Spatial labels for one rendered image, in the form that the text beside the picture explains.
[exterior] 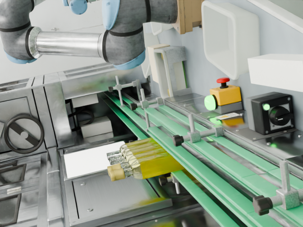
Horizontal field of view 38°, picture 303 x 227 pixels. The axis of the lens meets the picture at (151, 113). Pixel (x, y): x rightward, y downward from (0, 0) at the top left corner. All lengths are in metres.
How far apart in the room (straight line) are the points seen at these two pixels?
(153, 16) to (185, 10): 0.11
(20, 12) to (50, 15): 3.60
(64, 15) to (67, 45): 3.67
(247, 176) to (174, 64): 0.96
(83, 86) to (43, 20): 2.80
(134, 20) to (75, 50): 0.25
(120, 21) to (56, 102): 1.15
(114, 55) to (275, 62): 0.69
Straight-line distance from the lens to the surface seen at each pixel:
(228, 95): 1.31
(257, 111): 1.05
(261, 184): 0.83
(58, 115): 2.53
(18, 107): 2.55
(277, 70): 0.98
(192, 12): 1.48
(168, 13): 1.47
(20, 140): 2.56
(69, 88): 2.52
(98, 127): 2.68
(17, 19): 1.65
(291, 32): 1.03
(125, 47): 1.49
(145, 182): 1.69
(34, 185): 2.10
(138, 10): 1.45
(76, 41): 1.58
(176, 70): 1.77
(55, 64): 5.26
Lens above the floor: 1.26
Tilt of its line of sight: 11 degrees down
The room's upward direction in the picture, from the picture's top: 103 degrees counter-clockwise
